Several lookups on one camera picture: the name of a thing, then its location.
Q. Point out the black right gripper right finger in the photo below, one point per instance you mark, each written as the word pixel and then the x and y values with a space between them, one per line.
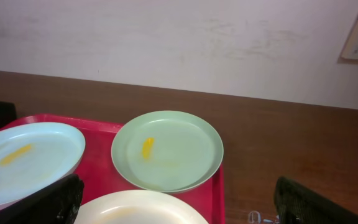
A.
pixel 296 204

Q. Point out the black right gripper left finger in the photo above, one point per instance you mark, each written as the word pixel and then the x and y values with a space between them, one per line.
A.
pixel 57 203

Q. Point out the light blue plate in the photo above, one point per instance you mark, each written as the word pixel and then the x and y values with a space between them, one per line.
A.
pixel 33 156

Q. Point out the cream white plate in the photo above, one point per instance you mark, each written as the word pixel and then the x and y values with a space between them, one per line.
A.
pixel 138 207

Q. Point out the light green plate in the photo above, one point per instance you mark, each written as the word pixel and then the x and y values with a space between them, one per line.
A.
pixel 167 151

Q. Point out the red plastic tray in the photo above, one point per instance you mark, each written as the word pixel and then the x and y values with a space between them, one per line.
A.
pixel 100 176

